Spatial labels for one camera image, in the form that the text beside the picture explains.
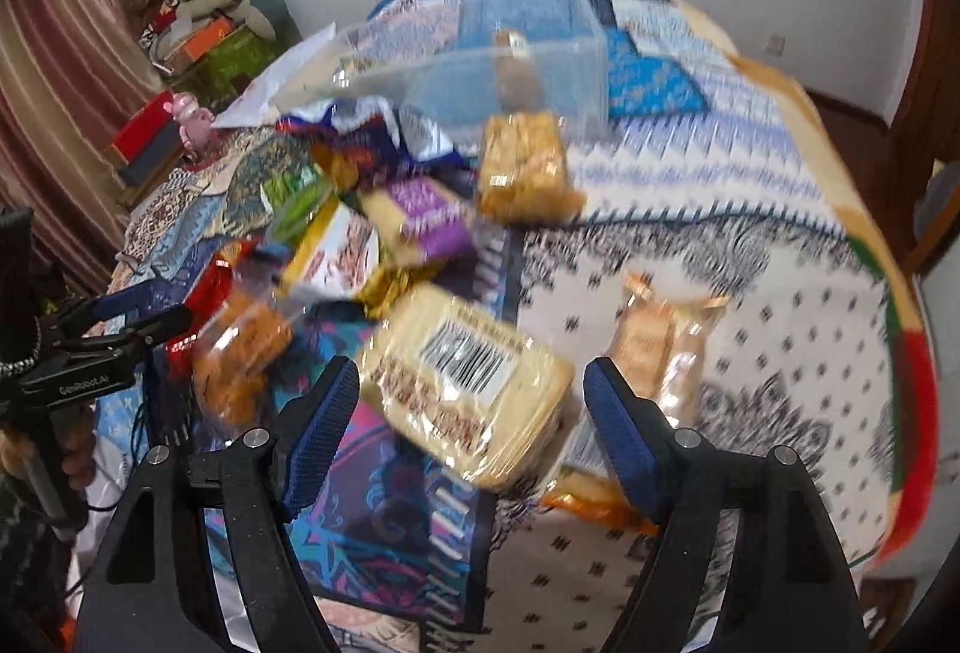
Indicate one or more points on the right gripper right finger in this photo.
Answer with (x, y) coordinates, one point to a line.
(789, 588)

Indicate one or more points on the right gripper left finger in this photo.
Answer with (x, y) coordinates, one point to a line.
(152, 586)

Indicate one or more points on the bag of orange fried balls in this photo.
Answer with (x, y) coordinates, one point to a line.
(248, 333)

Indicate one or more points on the brown bread stick packet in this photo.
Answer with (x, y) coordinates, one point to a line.
(659, 346)

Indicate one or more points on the green jelly cup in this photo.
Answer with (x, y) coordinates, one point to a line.
(293, 218)

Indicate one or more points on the yellow Kakabb snack bag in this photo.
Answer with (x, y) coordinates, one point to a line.
(341, 260)

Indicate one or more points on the pale cake barcode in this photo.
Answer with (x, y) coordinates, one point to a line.
(475, 394)

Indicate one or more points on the purple yellow roll cake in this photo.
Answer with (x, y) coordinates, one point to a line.
(420, 222)

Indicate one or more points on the blue white snack bag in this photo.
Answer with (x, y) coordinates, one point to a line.
(381, 141)

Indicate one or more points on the golden crispy snack bag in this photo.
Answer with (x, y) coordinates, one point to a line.
(523, 175)

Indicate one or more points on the person's left hand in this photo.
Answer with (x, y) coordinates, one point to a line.
(77, 440)

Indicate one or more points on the red box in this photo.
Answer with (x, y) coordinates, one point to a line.
(130, 140)

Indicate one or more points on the pink plush toy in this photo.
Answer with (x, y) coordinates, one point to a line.
(194, 121)

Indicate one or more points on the green yellow nut packet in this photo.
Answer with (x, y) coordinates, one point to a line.
(275, 191)

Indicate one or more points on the striped curtain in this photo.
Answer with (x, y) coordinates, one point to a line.
(73, 74)

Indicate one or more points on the white pillow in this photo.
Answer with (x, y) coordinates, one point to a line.
(255, 106)

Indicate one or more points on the patchwork patterned bed quilt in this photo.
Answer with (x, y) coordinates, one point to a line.
(716, 176)

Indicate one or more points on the pile of clothes and boxes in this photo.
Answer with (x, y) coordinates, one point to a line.
(214, 49)

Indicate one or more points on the clear plastic storage box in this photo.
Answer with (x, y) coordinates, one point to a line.
(461, 61)

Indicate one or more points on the wall power socket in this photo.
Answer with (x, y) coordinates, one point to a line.
(775, 45)

